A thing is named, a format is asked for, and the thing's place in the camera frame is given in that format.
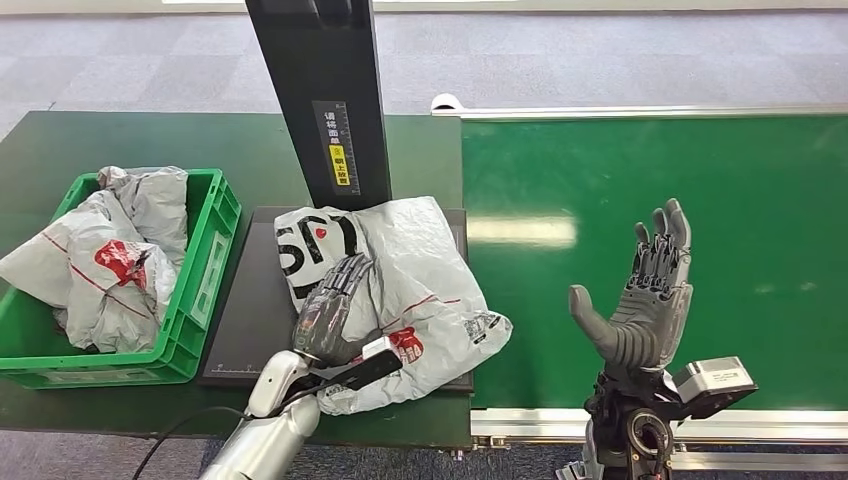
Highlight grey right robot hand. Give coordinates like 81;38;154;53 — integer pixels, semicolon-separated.
568;197;694;372

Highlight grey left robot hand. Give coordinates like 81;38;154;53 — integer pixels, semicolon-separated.
292;253;386;368

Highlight grey poly mailer black lettering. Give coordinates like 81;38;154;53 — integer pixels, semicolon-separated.
274;195;514;417

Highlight green conveyor belt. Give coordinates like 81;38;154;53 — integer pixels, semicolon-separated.
461;115;848;412

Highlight black scale platform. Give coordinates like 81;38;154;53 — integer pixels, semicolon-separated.
196;205;475;393

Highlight green plastic crate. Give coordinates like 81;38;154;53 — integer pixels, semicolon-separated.
0;168;243;390

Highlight yellow warning sticker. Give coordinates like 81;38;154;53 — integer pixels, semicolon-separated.
328;144;351;188

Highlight crumpled plain grey poly mailer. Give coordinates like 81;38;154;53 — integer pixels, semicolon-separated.
97;165;190;270

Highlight grey poly mailer red logo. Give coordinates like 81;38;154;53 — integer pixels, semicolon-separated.
0;190;180;354

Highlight black scanner column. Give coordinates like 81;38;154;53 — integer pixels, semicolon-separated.
245;0;393;212

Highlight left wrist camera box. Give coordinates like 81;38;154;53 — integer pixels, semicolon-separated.
323;336;404;393

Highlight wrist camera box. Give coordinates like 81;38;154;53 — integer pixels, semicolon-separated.
323;336;404;393
670;356;759;420

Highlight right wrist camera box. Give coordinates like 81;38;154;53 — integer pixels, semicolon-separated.
670;356;759;420

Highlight black cable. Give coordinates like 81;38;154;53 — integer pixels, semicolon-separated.
131;405;254;480

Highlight aluminium conveyor frame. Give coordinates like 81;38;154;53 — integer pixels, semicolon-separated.
430;93;848;473

